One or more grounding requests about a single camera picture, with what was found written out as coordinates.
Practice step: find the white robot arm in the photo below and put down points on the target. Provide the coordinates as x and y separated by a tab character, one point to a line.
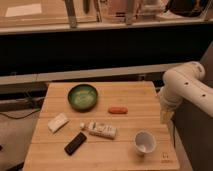
184	82

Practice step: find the white rectangular block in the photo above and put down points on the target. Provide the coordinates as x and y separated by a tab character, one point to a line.
57	122

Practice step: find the white paper sheet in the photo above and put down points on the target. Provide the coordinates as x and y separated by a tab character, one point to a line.
24	10

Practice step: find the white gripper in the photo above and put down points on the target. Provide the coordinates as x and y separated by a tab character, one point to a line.
166	113

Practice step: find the black rectangular remote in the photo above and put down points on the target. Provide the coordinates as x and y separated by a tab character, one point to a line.
76	142

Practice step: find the orange oblong object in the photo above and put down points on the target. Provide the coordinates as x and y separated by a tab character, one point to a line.
117	110

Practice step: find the white squeeze tube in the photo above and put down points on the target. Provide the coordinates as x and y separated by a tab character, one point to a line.
99	129

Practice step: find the green ceramic bowl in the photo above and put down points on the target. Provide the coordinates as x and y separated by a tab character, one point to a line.
82	97

